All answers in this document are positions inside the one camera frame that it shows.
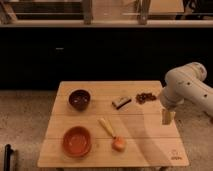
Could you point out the dark brown bowl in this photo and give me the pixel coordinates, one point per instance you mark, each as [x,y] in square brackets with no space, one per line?
[79,99]

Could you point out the black object at floor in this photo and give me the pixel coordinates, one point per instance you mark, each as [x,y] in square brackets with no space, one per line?
[8,151]

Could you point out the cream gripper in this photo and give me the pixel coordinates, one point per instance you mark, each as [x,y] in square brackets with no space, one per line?
[167,116]

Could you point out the pile of brown nuts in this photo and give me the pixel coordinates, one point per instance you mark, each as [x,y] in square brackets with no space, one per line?
[144,97]

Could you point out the orange spoon with wooden handle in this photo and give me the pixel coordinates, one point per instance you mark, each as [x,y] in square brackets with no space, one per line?
[118,142]

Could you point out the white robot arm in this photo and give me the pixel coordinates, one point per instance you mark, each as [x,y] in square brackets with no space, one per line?
[185,82]

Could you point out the wooden shelf rail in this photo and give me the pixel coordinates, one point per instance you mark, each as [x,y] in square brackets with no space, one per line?
[106,13]

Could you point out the red bowl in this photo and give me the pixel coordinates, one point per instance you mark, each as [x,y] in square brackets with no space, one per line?
[76,142]

